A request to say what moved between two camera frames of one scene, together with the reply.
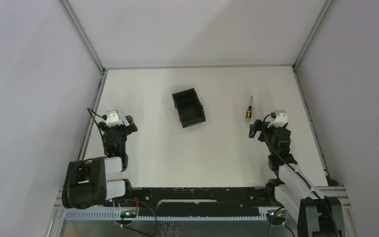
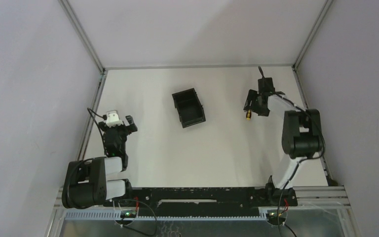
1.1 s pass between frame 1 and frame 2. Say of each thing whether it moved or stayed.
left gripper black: stayed
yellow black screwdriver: stayed
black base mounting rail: stayed
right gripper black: moved
